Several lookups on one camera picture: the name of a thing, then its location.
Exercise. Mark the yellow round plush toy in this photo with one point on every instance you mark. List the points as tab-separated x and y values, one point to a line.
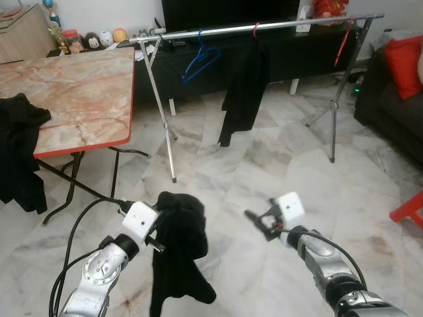
119	35

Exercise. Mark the light wooden sideboard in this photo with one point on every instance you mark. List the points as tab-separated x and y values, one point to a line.
26	38

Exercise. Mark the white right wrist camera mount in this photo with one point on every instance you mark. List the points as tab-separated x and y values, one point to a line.
291	207

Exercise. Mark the gold trophy with blue ball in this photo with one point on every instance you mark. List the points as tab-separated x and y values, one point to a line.
54	25

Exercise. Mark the red cushion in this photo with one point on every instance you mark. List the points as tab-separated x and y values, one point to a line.
405	67

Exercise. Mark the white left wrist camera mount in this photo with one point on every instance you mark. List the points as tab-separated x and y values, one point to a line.
139	221

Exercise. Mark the blue plastic hanger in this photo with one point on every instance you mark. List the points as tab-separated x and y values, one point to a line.
201	54

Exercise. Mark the red plastic hanger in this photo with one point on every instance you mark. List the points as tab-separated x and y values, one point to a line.
340	49

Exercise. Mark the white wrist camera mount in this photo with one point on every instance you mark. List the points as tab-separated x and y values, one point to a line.
291	207
139	221

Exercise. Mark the black flat television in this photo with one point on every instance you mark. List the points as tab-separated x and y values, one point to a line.
231	13

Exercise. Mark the black knit garment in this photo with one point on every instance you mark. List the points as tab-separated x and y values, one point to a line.
182	251

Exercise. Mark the black TV cabinet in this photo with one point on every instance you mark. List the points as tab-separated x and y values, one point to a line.
297	59

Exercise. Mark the black round plush toy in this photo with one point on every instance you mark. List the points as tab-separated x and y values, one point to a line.
90	41

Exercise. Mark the red laughing Buddha statue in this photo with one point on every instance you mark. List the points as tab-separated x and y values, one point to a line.
330	8

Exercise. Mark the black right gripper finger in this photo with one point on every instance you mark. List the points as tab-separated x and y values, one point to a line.
264	228
254	215

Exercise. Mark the white round plush toy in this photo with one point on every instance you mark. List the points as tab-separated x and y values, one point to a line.
105	38

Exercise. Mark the marble table with red edge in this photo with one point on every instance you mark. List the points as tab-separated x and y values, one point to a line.
73	96

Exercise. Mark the dark grey sofa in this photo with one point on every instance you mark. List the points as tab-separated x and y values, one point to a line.
390	105

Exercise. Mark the pink plastic hanger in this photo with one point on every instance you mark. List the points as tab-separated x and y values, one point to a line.
256	31

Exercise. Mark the clear jar with red lid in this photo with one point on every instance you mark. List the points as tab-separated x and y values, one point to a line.
71	42

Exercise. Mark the silver clothes rack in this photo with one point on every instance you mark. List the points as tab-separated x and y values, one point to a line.
225	32

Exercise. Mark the red plastic stool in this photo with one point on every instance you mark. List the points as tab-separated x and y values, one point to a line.
410	211

